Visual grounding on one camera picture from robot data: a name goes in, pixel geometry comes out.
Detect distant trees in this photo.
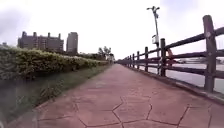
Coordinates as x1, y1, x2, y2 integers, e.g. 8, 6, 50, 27
97, 45, 116, 62

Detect red stamped concrete path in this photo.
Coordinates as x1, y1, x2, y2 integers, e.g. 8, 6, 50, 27
6, 63, 224, 128

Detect tall tower building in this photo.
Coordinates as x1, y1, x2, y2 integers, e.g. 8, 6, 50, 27
65, 31, 79, 55

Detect pole with lamps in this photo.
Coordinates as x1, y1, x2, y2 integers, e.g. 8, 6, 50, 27
146, 5, 161, 76

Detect dark wooden fence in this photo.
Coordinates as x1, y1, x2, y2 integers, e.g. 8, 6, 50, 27
114, 14, 224, 94

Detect brown block building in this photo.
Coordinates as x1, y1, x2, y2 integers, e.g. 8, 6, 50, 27
17, 31, 65, 53

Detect green hedge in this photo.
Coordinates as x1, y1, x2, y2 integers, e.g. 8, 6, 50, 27
0, 45, 110, 82

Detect grass verge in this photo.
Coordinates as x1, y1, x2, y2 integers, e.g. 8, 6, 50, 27
0, 64, 113, 124

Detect grey kerb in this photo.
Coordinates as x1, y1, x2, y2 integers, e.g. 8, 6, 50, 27
124, 64, 224, 106

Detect water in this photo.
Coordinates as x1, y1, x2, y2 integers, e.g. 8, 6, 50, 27
138, 62, 224, 95

